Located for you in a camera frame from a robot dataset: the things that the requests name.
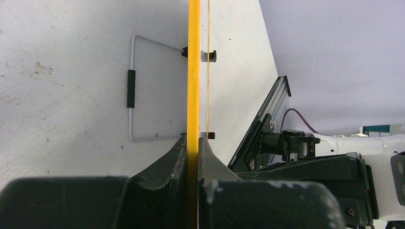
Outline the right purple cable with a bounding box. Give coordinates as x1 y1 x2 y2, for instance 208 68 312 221
270 107 322 165

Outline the black whiteboard clip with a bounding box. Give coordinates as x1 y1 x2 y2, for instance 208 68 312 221
201 50 217 62
200 132 215 139

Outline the lower black whiteboard clip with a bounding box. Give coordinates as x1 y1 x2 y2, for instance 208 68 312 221
200 132 215 139

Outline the metal whiteboard stand leg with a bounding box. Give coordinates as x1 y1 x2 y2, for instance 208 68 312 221
127 34 188 142

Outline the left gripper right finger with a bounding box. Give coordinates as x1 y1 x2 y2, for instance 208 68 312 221
198 138 345 229

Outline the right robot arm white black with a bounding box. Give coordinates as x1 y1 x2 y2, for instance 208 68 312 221
244 116 405 229

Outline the yellow framed whiteboard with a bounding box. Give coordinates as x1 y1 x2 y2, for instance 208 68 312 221
186 0 210 229

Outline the front aluminium extrusion bar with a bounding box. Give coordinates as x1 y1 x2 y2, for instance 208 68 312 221
228 76 291 173

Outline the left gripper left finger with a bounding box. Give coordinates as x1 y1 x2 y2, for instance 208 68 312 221
0 136 187 229

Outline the upper black whiteboard clip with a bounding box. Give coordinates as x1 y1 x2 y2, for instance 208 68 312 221
201 50 217 62

